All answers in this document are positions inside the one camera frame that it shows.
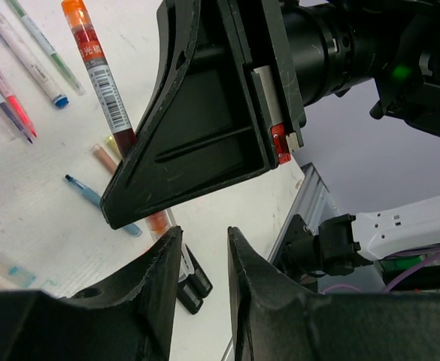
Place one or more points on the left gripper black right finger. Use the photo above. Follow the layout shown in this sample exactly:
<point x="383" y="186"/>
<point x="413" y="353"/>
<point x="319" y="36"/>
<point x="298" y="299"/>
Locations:
<point x="375" y="326"/>

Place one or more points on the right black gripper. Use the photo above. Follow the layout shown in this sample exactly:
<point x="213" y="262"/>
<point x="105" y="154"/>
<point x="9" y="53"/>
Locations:
<point x="280" y="58"/>

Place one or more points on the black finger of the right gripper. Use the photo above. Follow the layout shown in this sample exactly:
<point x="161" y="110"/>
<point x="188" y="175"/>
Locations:
<point x="173" y="158"/>

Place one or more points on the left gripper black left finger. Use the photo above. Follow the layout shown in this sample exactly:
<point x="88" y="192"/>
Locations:
<point x="128" y="315"/>

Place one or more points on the black orange marker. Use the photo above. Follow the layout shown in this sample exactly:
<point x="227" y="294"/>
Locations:
<point x="199" y="279"/>

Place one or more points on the yellow highlighter pen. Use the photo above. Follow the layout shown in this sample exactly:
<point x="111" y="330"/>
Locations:
<point x="110" y="142"/>

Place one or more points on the orange highlighter pen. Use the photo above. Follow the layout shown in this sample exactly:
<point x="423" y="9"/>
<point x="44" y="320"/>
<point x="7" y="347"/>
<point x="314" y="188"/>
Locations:
<point x="104" y="158"/>

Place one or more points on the red pen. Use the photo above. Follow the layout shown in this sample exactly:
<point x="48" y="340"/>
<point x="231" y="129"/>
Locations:
<point x="100" y="74"/>
<point x="9" y="95"/>

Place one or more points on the clear blue pen cap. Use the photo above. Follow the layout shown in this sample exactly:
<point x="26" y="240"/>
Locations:
<point x="13" y="272"/>

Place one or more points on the white blue marker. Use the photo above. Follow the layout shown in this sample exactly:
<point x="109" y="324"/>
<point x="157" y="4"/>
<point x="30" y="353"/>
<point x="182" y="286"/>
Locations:
<point x="33" y="66"/>

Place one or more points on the thin black white pen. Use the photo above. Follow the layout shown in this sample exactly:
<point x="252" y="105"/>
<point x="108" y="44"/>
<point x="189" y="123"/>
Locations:
<point x="5" y="109"/>

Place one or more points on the black pink marker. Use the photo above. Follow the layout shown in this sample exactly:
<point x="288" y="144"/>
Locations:
<point x="189" y="298"/>

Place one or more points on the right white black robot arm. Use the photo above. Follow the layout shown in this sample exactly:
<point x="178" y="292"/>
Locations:
<point x="378" y="142"/>

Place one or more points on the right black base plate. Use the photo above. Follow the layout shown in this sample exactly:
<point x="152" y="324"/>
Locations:
<point x="298" y="251"/>

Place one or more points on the aluminium front rail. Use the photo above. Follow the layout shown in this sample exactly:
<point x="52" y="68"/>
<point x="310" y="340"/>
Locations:
<point x="268" y="306"/>

